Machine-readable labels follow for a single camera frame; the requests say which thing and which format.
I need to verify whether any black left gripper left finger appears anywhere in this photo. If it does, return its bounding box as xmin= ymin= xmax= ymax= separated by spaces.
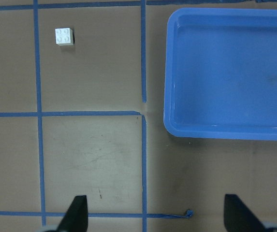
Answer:
xmin=56 ymin=195 xmax=88 ymax=232

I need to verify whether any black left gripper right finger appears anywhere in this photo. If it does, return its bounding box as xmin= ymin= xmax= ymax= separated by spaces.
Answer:
xmin=224 ymin=194 xmax=266 ymax=232

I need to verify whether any white lego block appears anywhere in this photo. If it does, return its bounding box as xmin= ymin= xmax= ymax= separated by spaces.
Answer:
xmin=55 ymin=28 xmax=74 ymax=46

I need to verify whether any blue plastic tray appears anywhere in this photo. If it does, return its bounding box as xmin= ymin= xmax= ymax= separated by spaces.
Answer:
xmin=163 ymin=8 xmax=277 ymax=141

